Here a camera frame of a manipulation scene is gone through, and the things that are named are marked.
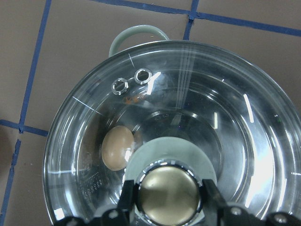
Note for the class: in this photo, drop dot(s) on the glass pot lid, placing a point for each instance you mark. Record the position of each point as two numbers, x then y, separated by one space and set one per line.
211 106

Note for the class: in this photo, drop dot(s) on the brown egg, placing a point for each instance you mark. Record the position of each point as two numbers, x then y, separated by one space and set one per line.
117 147

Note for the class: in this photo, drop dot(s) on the pale green cooking pot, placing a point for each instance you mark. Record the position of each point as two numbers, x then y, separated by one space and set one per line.
122 37

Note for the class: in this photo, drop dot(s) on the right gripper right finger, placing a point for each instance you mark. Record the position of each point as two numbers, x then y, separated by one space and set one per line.
218 213

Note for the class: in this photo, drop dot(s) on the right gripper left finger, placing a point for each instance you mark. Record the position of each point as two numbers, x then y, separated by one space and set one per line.
118 216

